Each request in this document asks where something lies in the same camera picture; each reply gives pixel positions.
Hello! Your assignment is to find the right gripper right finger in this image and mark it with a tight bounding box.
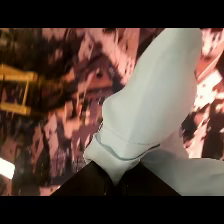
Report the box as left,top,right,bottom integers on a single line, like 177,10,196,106
118,161,181,197

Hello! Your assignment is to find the light blue shirt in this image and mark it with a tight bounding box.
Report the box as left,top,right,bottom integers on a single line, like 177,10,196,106
83,27,224,197

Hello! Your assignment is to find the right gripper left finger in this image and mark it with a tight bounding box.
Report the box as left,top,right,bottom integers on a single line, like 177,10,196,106
49,159,117,197

